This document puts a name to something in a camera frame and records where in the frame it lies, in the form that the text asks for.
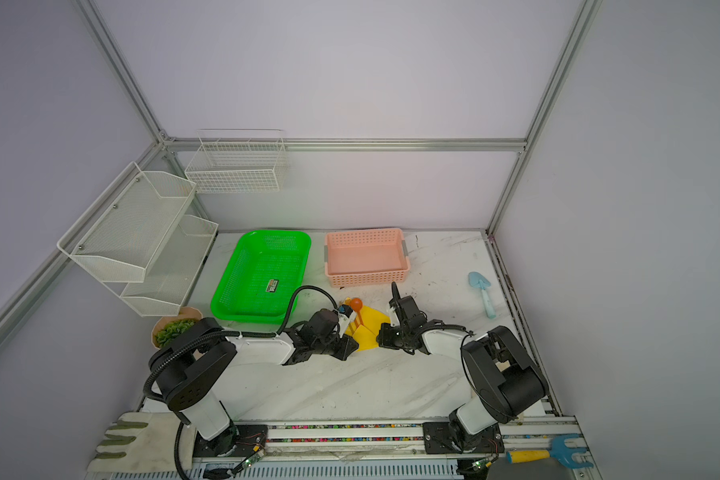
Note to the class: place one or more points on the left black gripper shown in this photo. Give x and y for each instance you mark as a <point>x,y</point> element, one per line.
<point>343,354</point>

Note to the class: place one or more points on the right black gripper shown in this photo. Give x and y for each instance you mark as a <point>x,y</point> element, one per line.
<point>384,337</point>

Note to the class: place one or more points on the yellow paper napkin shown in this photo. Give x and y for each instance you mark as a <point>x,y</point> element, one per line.
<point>365,329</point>

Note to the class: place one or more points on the orange plastic spoon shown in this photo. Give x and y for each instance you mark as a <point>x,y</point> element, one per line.
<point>356,304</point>

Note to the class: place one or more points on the pink plastic basket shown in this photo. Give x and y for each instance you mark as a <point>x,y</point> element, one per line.
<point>366,257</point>

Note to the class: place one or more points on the green plastic basket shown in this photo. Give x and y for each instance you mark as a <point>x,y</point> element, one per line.
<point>258,257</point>

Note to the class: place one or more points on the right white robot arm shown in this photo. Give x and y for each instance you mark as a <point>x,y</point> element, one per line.
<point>503,378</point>

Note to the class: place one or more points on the small black item in basket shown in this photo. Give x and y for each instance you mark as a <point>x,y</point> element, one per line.
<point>272,285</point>

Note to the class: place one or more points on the light blue garden trowel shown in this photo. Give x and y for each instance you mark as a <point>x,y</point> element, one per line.
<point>482,284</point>

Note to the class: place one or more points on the potted green succulent plant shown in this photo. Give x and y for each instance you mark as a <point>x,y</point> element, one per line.
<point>168,328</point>

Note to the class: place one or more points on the blue yellow garden fork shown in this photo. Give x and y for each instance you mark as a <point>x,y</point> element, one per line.
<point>558,450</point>

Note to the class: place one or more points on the left green-striped work glove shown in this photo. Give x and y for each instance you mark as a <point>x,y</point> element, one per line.
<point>141,443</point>

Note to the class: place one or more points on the white mesh two-tier shelf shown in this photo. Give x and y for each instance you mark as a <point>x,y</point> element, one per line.
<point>141,242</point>

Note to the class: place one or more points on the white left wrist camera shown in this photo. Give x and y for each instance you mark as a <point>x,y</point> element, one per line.
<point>345,316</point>

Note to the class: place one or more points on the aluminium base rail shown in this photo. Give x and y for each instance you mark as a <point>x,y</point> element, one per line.
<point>393,449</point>

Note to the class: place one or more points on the white wire wall basket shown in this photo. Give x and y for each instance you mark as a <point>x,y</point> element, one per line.
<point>239,161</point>

